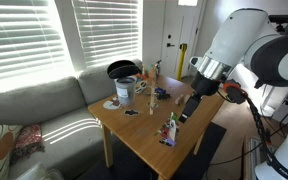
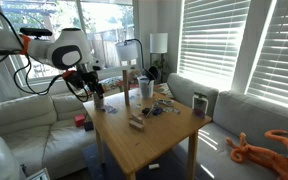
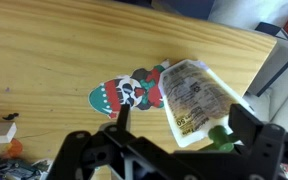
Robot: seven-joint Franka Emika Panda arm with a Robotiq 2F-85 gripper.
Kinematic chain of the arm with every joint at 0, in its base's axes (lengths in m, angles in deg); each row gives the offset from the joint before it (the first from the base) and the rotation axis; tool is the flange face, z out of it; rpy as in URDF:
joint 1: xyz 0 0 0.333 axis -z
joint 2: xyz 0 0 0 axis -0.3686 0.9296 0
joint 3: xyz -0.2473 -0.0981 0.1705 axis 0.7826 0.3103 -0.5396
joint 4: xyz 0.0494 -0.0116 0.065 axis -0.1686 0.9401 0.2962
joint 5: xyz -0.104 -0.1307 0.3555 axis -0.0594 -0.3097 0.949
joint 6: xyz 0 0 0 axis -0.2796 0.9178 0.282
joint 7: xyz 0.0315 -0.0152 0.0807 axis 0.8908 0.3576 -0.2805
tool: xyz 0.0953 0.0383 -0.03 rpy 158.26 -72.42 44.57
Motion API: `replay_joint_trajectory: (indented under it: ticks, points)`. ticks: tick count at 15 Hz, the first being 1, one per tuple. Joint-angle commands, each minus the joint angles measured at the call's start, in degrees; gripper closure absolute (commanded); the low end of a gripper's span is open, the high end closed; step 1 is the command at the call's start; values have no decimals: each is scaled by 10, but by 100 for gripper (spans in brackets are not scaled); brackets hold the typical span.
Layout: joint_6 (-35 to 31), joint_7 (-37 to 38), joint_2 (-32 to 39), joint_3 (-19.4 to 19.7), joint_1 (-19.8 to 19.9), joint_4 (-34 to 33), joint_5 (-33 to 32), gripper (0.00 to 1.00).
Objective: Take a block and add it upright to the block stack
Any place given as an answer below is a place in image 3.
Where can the large red green Christmas sticker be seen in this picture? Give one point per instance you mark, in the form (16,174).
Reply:
(110,96)

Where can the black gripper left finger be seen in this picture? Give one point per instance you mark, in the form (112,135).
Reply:
(124,116)

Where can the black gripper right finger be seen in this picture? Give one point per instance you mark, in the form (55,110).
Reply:
(245,123)

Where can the navy blue box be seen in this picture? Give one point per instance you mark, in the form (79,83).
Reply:
(277,60)

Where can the blue rug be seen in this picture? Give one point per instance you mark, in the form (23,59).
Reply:
(197,8)

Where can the white leather sofa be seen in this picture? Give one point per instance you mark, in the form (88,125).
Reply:
(237,13)

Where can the tree sticker with grey square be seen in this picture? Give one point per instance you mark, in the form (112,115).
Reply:
(42,165)

